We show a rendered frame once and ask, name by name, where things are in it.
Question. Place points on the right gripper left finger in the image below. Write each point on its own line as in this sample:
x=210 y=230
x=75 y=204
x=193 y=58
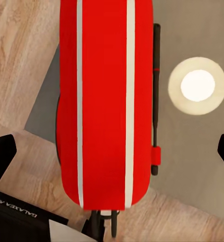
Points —
x=7 y=152

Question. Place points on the coffee table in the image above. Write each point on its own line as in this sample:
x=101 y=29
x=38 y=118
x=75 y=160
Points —
x=190 y=103

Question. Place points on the radio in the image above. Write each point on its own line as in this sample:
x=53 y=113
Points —
x=108 y=103

